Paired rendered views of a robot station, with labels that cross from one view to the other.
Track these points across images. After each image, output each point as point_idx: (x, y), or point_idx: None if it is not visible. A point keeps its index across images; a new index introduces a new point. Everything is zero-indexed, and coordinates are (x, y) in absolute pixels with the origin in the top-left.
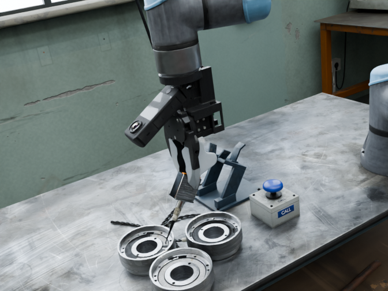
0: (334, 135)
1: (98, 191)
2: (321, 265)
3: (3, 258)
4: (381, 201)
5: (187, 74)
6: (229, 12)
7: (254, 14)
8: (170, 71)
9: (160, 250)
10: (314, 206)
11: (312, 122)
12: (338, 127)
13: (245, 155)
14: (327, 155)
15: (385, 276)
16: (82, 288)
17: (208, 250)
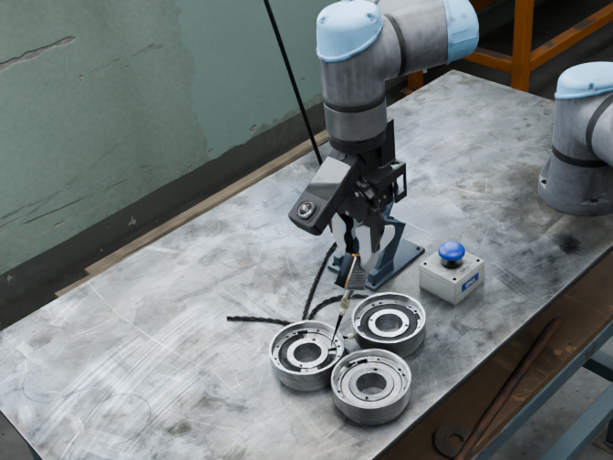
0: (492, 150)
1: (179, 269)
2: None
3: (91, 390)
4: (579, 255)
5: (374, 137)
6: (431, 58)
7: (458, 57)
8: (354, 137)
9: (328, 355)
10: (498, 269)
11: (454, 127)
12: (494, 135)
13: None
14: (492, 184)
15: (569, 337)
16: (236, 419)
17: (392, 349)
